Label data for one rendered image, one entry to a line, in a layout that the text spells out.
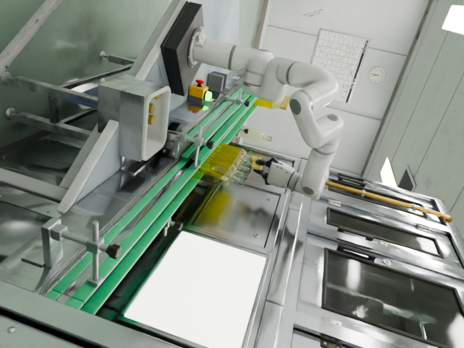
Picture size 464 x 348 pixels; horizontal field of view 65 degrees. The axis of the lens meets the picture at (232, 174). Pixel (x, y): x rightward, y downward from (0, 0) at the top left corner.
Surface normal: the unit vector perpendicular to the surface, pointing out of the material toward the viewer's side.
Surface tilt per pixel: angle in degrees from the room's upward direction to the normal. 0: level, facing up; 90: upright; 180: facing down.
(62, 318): 90
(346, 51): 90
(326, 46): 90
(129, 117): 90
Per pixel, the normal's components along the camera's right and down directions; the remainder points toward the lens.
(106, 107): -0.26, 0.42
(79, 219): 0.18, -0.87
